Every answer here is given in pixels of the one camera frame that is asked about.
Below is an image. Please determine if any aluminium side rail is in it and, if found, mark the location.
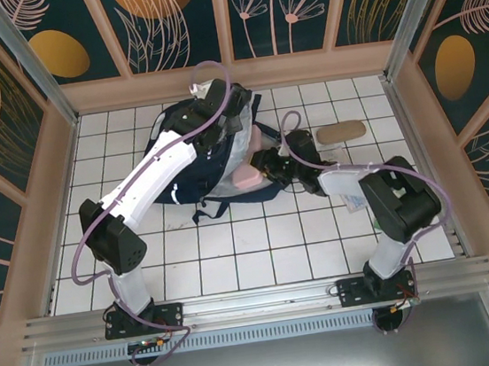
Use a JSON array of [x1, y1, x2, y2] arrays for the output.
[[381, 67, 476, 268]]

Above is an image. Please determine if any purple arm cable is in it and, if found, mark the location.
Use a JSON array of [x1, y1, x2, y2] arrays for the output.
[[278, 92, 469, 347], [48, 58, 267, 366]]

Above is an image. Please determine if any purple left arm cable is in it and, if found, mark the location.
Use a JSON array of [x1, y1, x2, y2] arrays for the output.
[[48, 58, 267, 366]]

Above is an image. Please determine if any blue and white tissue packet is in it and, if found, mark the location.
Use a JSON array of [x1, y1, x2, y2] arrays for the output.
[[338, 189, 372, 216]]

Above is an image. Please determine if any aluminium frame post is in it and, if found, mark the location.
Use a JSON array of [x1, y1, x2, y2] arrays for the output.
[[376, 0, 469, 82], [0, 0, 81, 135]]

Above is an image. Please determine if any pink pencil case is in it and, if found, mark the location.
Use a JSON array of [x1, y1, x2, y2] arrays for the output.
[[227, 124, 273, 191]]

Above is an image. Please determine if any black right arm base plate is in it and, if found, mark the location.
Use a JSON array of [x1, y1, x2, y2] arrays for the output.
[[335, 269, 420, 310]]

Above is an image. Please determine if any aluminium mounting rail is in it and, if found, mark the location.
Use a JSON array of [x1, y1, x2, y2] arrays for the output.
[[17, 254, 489, 354]]

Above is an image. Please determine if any small circuit board with wires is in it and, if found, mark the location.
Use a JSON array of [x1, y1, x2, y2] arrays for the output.
[[127, 334, 170, 355], [390, 296, 423, 312]]

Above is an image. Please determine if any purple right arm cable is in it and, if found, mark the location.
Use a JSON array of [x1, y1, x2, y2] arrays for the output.
[[278, 92, 469, 347]]

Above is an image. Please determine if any beige glasses case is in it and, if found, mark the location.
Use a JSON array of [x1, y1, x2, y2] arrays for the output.
[[314, 117, 368, 147]]

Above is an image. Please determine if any navy blue backpack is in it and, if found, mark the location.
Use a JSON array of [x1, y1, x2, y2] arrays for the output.
[[135, 80, 296, 230]]

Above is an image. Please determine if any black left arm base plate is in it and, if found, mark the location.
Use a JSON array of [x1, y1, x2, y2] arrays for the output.
[[102, 300, 187, 342]]

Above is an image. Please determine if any perforated metal cable tray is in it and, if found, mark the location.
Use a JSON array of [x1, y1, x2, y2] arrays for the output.
[[40, 298, 489, 366]]

